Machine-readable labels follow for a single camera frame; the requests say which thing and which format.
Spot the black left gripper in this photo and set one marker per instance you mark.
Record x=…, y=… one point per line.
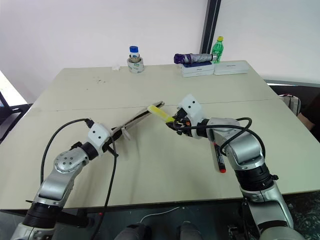
x=107, y=144

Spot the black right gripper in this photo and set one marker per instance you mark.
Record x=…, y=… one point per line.
x=183, y=122

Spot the yellow highlighter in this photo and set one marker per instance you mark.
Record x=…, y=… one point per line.
x=160, y=113

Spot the grid pattern zip pouch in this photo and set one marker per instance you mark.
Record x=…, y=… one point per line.
x=140, y=116

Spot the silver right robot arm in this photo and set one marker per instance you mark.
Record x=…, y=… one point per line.
x=246, y=150

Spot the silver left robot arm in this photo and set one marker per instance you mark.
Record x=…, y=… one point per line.
x=62, y=172

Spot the red marker with black label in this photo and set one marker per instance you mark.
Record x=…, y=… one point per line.
x=219, y=157

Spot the blue and white box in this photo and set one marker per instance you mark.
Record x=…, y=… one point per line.
x=197, y=69

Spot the folded purple grey umbrella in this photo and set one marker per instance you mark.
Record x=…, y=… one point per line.
x=193, y=58

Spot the white tape roll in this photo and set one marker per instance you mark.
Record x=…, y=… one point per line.
x=135, y=65

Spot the crumpled white paper scrap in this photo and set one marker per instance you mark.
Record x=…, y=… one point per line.
x=115, y=67

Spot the flat white box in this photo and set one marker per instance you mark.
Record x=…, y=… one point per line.
x=231, y=68

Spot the clear bottle with blue cap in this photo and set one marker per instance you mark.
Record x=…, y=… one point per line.
x=134, y=53

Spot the green bottle with yellow cap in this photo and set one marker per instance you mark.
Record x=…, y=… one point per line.
x=217, y=51

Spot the dark rounded shape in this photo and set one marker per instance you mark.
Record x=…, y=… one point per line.
x=133, y=232
x=188, y=231

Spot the dark reddish seat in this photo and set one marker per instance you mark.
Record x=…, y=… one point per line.
x=311, y=113

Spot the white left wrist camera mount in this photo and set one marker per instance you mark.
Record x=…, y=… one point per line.
x=98, y=133

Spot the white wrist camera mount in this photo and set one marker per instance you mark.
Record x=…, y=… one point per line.
x=193, y=110
x=98, y=133

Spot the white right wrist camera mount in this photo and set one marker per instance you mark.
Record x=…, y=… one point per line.
x=193, y=110

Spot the dark vertical window frame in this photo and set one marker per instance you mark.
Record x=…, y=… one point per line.
x=210, y=26

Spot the dark chair frame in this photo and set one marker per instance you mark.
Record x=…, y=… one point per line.
x=10, y=112

